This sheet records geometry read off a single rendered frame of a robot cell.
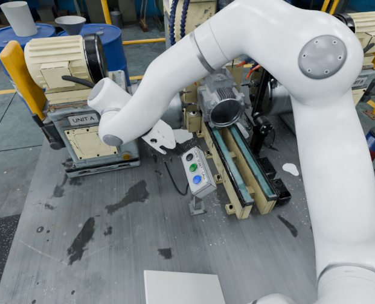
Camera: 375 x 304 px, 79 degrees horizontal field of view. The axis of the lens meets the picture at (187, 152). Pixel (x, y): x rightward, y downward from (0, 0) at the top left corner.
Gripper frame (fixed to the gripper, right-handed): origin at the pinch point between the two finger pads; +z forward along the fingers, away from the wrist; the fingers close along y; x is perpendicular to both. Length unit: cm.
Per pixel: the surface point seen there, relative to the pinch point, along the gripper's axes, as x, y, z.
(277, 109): -35, 26, 41
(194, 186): 1.6, -11.6, 6.8
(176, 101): -3.3, 27.8, 3.0
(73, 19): 53, 185, -26
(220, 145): -5.4, 17.5, 29.9
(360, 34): -79, 32, 38
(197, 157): -2.7, -1.8, 6.7
